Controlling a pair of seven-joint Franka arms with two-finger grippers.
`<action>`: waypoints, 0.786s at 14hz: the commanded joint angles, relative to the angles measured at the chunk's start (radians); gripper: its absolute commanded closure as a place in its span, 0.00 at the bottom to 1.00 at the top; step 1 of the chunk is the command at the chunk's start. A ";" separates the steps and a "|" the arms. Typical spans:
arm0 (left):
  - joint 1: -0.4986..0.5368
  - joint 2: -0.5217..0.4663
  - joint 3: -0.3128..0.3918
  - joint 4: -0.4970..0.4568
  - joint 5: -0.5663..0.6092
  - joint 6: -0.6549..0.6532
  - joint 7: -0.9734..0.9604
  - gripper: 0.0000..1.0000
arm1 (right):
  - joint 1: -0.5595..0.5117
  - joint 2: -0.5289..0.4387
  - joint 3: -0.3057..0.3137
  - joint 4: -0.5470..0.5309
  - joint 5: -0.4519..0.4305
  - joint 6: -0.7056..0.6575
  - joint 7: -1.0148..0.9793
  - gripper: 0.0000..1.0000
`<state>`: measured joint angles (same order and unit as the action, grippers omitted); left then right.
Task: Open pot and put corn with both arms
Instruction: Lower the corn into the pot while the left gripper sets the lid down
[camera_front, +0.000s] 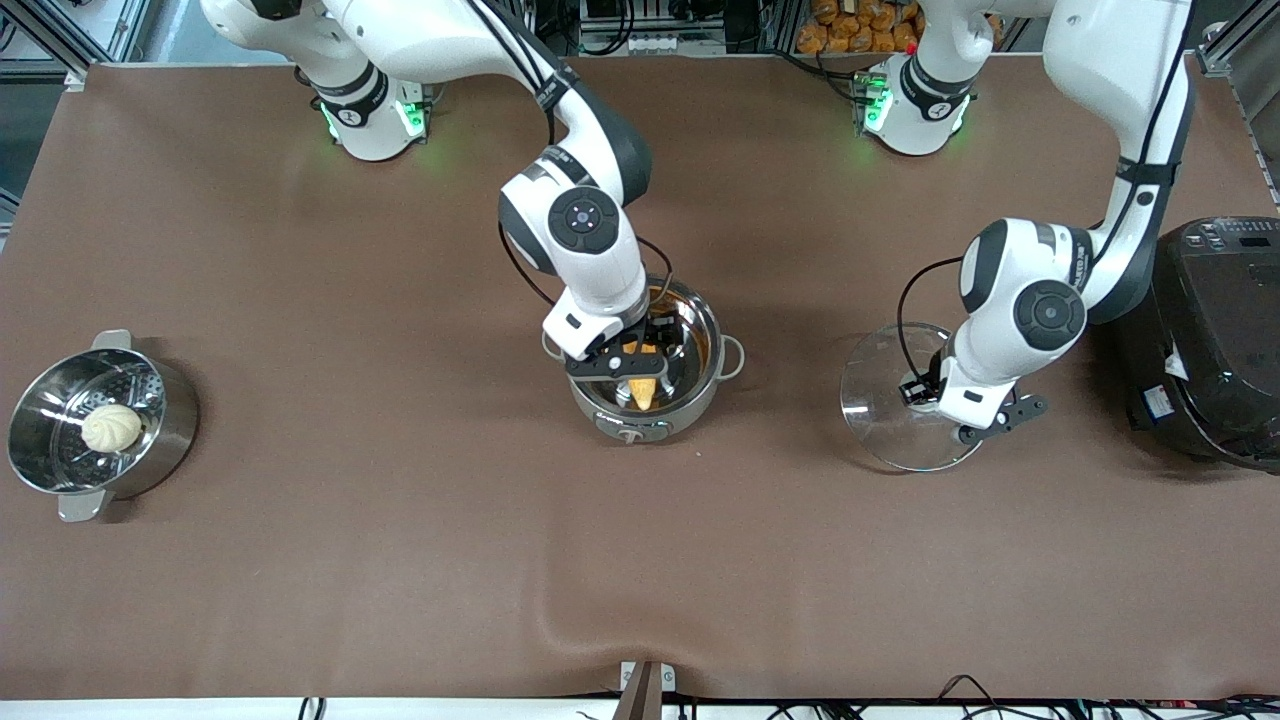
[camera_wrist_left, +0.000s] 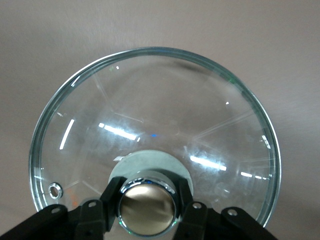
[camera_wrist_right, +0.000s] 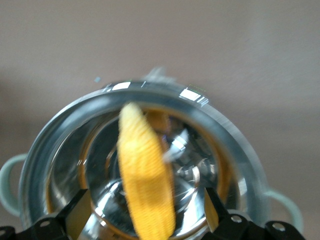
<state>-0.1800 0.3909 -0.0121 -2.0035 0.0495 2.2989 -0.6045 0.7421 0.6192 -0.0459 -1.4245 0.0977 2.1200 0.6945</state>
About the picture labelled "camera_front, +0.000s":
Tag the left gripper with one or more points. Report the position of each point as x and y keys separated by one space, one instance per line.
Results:
x=921 y=387

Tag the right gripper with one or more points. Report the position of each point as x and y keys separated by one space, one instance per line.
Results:
x=663 y=333

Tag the yellow corn cob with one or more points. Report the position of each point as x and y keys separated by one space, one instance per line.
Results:
x=645 y=392

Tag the glass lid with copper knob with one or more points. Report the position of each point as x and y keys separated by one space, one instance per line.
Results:
x=880 y=420

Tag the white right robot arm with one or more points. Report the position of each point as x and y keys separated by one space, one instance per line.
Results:
x=580 y=220

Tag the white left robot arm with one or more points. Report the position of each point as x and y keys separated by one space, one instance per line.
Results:
x=1030 y=280

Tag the grey electric cooking pot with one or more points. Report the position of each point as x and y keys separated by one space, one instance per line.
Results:
x=692 y=400

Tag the stainless steel steamer pot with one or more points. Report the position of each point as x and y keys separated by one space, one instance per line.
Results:
x=170 y=430

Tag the brown table mat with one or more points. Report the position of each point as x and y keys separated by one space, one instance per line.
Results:
x=640 y=560

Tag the black rice cooker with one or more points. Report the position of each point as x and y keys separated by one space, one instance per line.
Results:
x=1210 y=330

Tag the metal table clamp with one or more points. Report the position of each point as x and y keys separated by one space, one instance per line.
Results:
x=646 y=685

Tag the bag of orange buns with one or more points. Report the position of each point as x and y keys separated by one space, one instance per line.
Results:
x=860 y=25

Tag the white steamed bun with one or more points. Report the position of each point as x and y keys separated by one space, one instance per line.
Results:
x=111 y=428

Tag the aluminium frame profile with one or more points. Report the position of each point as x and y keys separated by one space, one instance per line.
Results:
x=60 y=40
x=1235 y=40

